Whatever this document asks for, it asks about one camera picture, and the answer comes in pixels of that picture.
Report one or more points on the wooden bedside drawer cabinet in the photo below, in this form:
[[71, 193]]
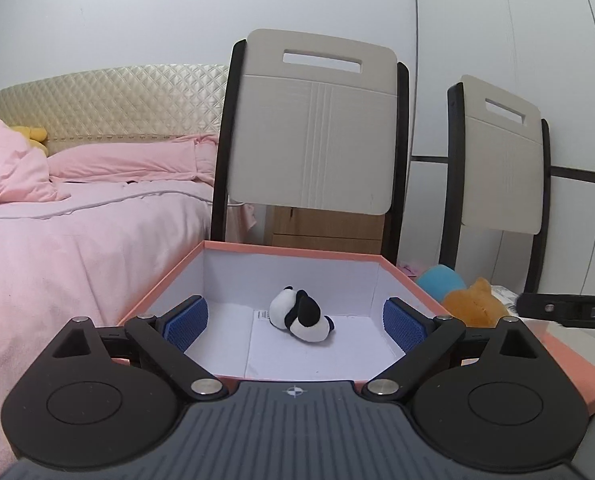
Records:
[[333, 231]]

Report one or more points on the panda plush toy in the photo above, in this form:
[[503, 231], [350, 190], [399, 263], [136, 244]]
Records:
[[297, 313]]

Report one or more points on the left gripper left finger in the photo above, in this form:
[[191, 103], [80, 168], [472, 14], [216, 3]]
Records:
[[163, 341]]

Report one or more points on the beige folding chair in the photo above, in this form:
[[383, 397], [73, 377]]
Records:
[[314, 122], [498, 172]]

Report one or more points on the white labelled cardboard box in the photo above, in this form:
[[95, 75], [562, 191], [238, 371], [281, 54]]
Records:
[[506, 296]]

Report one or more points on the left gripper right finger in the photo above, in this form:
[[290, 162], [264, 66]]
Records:
[[427, 344]]

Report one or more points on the pink bed with bedding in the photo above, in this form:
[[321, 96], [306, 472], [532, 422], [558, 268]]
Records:
[[80, 249]]

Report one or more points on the brown bear plush toy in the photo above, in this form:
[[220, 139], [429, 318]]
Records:
[[474, 305]]

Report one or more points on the right beige folding chair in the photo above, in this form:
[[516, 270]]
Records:
[[498, 172]]

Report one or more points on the yellow plush on bed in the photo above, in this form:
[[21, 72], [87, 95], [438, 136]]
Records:
[[36, 137]]

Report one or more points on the left beige folding chair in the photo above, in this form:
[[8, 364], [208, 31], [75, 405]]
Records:
[[314, 122]]

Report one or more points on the pink pillow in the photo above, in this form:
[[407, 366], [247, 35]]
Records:
[[188, 158]]

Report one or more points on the orange shoe box base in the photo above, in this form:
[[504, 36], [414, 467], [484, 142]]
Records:
[[238, 283]]

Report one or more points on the small pink carton box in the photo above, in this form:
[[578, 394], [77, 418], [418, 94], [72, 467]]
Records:
[[412, 270]]

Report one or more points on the beige quilted headboard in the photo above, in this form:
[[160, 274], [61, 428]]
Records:
[[144, 103]]

